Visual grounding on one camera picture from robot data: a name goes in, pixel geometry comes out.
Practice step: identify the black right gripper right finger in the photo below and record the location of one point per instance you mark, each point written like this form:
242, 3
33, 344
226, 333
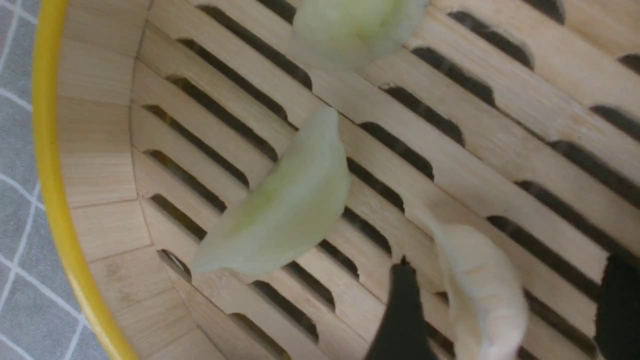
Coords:
617, 321

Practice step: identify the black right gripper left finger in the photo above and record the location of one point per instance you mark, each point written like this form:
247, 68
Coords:
402, 333

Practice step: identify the beige dumpling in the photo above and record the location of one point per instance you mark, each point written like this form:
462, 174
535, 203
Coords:
487, 310

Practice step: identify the pale green dumpling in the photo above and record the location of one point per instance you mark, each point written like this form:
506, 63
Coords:
295, 207

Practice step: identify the pale yellow-green dumpling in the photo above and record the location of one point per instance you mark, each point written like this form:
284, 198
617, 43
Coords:
344, 35

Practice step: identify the bamboo steamer tray yellow rim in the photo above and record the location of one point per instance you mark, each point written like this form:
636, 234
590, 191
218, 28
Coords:
517, 117

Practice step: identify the grey checked tablecloth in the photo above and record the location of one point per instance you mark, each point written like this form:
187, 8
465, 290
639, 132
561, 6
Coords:
40, 317

